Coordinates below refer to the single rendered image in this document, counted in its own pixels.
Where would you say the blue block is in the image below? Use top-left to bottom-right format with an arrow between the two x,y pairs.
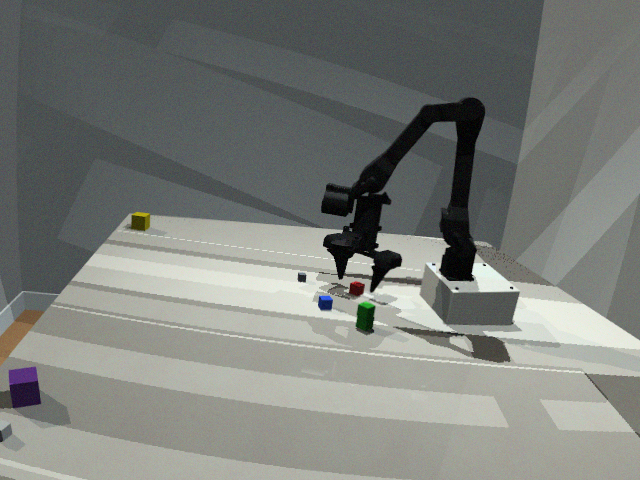
318,296 -> 333,311

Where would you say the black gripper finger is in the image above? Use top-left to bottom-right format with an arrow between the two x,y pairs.
327,248 -> 348,280
370,265 -> 389,293

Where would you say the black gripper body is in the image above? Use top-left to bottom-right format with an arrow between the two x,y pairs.
323,219 -> 402,270

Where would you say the green block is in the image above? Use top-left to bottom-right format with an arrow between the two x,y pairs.
357,302 -> 375,320
356,316 -> 374,331

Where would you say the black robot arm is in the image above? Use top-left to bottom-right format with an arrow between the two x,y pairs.
321,97 -> 485,281

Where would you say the purple block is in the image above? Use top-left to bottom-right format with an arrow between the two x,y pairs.
9,366 -> 41,408

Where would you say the small yellow block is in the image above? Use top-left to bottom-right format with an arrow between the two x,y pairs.
131,212 -> 150,231

